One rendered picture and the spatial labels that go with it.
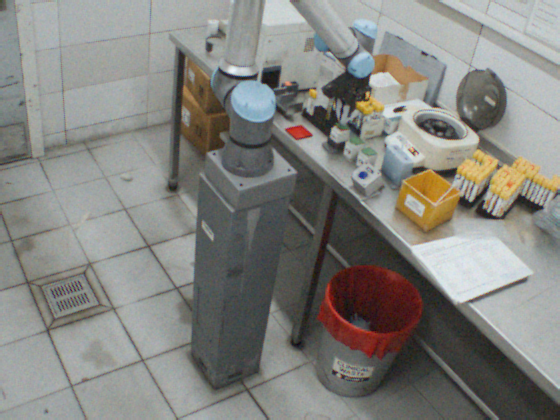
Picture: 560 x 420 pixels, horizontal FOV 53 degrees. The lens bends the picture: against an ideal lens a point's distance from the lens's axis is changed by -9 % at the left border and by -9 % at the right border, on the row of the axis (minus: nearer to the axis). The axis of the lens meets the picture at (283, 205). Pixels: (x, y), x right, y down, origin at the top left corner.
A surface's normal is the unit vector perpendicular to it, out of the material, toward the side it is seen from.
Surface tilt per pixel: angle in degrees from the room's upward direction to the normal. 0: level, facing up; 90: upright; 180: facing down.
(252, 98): 10
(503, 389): 0
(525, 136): 90
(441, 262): 1
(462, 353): 0
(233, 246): 90
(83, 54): 90
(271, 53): 90
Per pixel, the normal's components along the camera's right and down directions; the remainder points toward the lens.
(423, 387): 0.14, -0.78
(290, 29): 0.55, 0.56
